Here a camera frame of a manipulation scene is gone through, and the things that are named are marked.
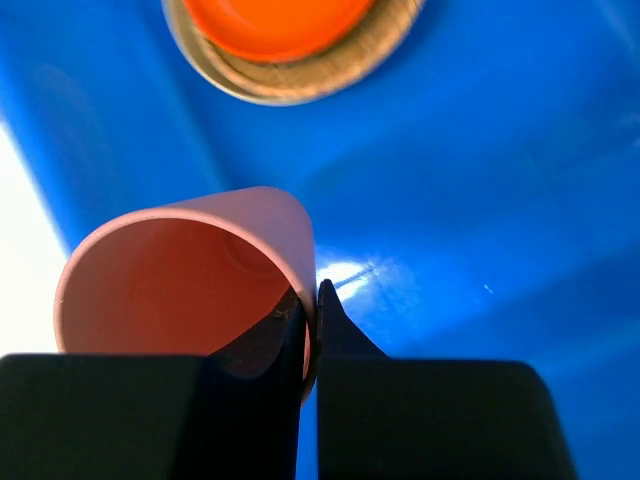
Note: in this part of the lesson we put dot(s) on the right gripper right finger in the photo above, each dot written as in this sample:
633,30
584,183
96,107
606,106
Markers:
385,418

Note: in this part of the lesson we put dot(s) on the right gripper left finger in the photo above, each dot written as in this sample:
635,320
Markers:
233,414

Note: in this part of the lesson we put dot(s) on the pink plastic cup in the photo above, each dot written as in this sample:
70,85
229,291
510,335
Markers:
189,277

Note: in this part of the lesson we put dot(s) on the orange round plate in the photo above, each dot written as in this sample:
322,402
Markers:
275,31

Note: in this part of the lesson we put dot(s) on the green-rimmed bamboo woven plate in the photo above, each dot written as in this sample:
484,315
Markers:
341,65

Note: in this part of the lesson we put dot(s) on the blue plastic bin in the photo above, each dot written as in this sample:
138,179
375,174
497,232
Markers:
476,196

